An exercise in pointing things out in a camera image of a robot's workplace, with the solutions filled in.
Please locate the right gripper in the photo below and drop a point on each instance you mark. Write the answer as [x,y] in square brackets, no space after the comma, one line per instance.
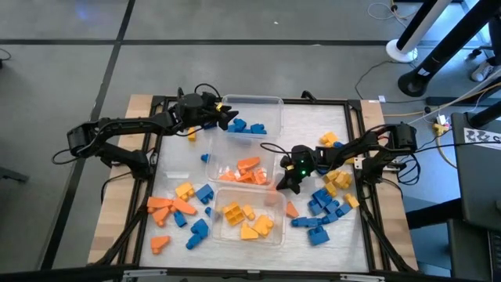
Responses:
[301,162]

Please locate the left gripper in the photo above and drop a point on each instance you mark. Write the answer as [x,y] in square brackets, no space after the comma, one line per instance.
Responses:
[195,111]

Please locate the clear plastic bin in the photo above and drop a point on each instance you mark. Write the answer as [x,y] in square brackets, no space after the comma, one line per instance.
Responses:
[229,234]
[258,107]
[219,152]

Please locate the yellow toy block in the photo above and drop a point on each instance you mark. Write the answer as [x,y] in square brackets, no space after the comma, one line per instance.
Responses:
[329,138]
[184,190]
[233,213]
[343,180]
[192,134]
[351,200]
[248,212]
[330,189]
[349,160]
[249,232]
[263,225]
[330,175]

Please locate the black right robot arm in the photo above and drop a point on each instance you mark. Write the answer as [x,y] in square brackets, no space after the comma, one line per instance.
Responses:
[364,145]

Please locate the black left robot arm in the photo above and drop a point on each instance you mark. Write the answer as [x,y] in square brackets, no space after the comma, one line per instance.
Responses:
[129,123]

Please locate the white table mat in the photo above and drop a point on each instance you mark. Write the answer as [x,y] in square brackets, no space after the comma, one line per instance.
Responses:
[297,129]

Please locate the white paper tag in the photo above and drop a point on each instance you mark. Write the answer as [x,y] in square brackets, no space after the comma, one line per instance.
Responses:
[382,99]

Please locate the yellow plug adapter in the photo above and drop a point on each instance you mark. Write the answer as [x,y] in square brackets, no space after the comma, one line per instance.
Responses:
[440,129]

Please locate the white charger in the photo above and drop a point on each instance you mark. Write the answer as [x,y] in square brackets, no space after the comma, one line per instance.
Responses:
[442,119]

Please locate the white pole with round base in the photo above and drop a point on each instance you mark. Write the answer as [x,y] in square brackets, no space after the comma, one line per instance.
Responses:
[399,51]

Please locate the black side desk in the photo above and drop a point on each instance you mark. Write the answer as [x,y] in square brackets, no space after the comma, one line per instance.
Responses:
[477,188]

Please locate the white marker sheet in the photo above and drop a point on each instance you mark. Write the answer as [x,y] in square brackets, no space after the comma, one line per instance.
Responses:
[481,137]

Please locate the black stand leg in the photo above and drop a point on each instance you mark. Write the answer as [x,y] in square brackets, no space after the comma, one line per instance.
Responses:
[485,115]

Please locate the black front beam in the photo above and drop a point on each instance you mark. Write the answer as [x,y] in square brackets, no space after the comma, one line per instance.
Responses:
[78,274]

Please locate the black stand foot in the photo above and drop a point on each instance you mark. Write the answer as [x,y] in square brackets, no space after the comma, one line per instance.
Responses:
[13,175]

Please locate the person's shoe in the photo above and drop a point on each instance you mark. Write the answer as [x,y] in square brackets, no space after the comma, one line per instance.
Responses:
[482,71]

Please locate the person's leg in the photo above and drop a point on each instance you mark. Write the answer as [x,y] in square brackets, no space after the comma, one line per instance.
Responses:
[496,47]

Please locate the white mounting bracket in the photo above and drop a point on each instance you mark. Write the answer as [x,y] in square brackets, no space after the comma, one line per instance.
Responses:
[358,163]

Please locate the black stand post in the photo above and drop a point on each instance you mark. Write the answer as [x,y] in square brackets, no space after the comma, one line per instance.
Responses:
[411,84]

